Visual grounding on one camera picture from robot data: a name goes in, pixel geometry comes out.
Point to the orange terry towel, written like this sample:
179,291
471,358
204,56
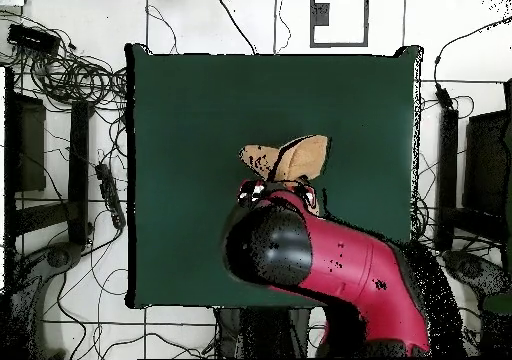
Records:
304,158

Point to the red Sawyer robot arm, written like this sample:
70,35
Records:
352,264

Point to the flat black box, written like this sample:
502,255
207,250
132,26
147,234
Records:
32,38

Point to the dark green table cloth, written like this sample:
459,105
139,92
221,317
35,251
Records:
192,136

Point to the black power strip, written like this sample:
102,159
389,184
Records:
110,194

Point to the grey curved base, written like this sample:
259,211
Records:
470,268
60,256

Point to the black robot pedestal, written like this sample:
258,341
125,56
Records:
264,332

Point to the black stand frame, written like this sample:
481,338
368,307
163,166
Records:
447,176
78,156

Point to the grey square floor frame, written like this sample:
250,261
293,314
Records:
320,14

